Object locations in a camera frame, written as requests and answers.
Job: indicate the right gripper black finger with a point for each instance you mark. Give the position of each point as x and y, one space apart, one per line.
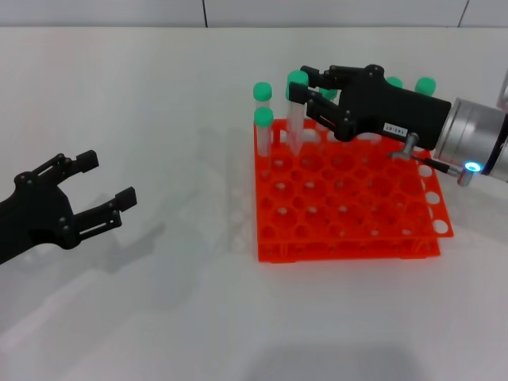
333 77
317 105

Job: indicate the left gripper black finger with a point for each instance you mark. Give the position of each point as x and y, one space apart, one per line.
85 160
126 198

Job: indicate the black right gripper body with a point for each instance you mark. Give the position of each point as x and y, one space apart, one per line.
389 111

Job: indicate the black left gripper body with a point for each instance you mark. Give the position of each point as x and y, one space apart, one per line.
39 214

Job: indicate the orange test tube rack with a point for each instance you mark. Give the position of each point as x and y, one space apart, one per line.
337 254

